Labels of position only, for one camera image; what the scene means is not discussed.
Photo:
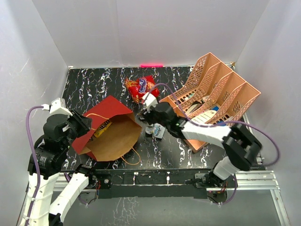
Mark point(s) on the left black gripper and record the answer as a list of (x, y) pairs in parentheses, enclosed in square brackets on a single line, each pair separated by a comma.
[(84, 122)]

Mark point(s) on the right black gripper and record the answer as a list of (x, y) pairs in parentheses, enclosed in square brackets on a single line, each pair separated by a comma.
[(148, 116)]

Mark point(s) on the red cookie snack bag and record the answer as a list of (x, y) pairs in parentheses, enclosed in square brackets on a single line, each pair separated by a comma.
[(138, 88)]

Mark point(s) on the red paper bag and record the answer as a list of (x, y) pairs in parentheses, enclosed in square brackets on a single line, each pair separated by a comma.
[(117, 140)]

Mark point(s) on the pink plastic file organizer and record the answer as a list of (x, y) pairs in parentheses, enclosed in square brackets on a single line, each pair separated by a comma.
[(212, 83)]

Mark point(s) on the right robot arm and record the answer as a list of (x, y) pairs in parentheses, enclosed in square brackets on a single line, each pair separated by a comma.
[(240, 145)]

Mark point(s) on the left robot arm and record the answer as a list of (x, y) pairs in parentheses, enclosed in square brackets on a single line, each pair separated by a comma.
[(48, 156)]

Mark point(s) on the yellow candy packet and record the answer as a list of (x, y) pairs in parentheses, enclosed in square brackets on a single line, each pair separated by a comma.
[(102, 128)]

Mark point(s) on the pink tape strip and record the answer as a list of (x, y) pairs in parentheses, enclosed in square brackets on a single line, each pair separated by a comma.
[(151, 65)]

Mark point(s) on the white label card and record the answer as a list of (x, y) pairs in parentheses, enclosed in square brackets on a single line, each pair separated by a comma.
[(204, 117)]

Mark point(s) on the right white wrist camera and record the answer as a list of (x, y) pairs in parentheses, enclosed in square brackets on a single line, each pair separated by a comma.
[(149, 100)]

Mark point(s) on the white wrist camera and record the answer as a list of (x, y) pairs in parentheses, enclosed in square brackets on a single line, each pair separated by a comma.
[(57, 106), (149, 100)]

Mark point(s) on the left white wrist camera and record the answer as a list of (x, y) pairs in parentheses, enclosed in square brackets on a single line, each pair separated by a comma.
[(57, 106)]

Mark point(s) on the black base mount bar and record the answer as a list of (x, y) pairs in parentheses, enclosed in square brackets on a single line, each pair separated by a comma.
[(116, 183)]

